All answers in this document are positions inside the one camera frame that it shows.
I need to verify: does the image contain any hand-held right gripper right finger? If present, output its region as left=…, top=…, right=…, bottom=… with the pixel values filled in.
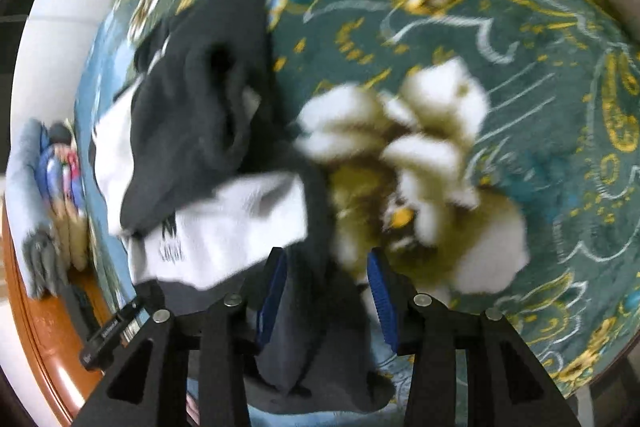
left=366, top=248, right=583, bottom=427

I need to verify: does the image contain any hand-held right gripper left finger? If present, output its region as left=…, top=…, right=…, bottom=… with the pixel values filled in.
left=75, top=247, right=288, bottom=427

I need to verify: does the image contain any wooden headboard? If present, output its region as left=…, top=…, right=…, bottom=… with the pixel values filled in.
left=2, top=202, right=136, bottom=427

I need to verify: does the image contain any grey folded quilt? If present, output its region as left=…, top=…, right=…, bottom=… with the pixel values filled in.
left=7, top=119, right=68, bottom=299

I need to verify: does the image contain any dark pillow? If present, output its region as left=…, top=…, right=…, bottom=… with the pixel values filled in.
left=50, top=123, right=76, bottom=146

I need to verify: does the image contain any teal floral blanket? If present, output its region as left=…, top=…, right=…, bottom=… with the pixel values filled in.
left=75, top=0, right=640, bottom=427

